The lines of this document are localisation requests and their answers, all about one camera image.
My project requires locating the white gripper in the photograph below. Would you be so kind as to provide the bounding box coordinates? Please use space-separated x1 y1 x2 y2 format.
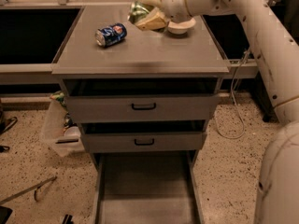
135 0 191 31

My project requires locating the crushed green can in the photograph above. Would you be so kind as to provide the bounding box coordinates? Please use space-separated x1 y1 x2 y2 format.
128 1 153 24

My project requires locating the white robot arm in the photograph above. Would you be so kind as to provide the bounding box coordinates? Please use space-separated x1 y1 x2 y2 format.
136 0 299 224

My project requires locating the blue soda can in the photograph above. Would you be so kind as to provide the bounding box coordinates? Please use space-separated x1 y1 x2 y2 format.
95 23 127 48

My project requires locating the grey drawer cabinet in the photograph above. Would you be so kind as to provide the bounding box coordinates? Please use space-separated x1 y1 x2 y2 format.
50 5 231 168

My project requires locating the top grey drawer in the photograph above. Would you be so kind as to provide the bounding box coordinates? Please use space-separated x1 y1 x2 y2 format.
64 78 219 123

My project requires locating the grey drawer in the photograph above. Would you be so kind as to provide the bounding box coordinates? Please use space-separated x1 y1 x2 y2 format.
64 78 219 123
82 119 206 153
91 151 205 224

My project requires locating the middle grey drawer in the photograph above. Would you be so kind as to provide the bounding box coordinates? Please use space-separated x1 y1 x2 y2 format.
82 119 206 153

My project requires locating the bottom grey drawer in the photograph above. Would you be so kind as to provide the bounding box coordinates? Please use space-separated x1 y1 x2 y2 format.
91 151 205 224

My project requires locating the white bowl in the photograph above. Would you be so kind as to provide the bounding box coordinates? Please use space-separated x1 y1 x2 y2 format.
167 18 196 35

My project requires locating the clear plastic trash bin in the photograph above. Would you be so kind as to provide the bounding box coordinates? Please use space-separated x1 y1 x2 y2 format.
40 91 84 157

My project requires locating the grey metal bar on floor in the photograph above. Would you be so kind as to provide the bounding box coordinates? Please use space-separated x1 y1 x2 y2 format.
0 176 57 205

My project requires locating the white power cable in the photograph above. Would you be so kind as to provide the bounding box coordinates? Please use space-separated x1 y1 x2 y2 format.
214 49 251 140

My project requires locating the black strap on floor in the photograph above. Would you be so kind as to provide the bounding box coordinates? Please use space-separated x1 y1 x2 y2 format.
0 116 19 136

